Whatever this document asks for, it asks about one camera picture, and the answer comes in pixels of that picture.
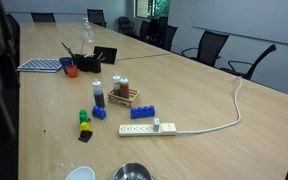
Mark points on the squeeze bottle with brown sauce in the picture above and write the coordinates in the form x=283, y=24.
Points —
x=116, y=87

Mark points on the squeeze bottle with red-brown sauce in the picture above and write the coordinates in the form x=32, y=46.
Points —
x=124, y=90

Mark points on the small grey plug adapter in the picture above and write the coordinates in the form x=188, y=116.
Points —
x=156, y=125

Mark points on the white wall whiteboard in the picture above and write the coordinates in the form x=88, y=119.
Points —
x=250, y=16

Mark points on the blue plastic cup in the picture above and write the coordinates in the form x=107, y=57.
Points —
x=64, y=62

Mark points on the short blue toy brick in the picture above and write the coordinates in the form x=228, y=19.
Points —
x=99, y=114

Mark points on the green yellow block toy car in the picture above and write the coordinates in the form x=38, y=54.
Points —
x=83, y=116

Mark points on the squeeze bottle with dark sauce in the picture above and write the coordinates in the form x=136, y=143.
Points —
x=99, y=98

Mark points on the orange plastic cup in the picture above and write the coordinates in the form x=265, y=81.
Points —
x=72, y=71

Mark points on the long blue toy brick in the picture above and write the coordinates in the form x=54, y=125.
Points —
x=142, y=113

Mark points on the black square panel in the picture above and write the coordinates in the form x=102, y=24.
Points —
x=105, y=55

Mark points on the metal fork utensil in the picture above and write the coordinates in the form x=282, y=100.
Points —
x=99, y=56

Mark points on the blue checkered cloth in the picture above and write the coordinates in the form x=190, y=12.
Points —
x=39, y=64

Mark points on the clear pump sanitizer bottle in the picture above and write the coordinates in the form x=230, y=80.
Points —
x=88, y=35

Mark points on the steel bowl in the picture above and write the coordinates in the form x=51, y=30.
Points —
x=132, y=173

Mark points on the small wooden pallet crate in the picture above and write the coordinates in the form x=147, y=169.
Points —
x=124, y=101

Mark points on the window with green foliage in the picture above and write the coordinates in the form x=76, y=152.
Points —
x=150, y=8

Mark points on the black organizer box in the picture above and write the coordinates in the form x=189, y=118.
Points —
x=89, y=65

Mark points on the white mug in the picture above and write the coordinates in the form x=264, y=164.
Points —
x=82, y=175

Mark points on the black mesh office chair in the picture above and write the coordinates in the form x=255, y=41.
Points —
x=210, y=46
x=250, y=69

